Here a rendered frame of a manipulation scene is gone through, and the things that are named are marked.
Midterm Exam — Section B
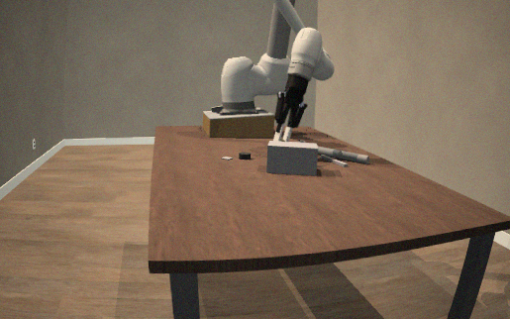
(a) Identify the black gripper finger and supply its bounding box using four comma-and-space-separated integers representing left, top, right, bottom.
273, 92, 296, 141
283, 97, 307, 142

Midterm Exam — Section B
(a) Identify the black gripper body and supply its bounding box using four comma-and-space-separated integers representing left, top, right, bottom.
284, 74, 309, 107

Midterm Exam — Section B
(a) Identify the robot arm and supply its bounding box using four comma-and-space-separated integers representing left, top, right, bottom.
212, 0, 334, 116

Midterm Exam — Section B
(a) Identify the dark grey disc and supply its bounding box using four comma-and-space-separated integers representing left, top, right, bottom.
239, 153, 251, 160

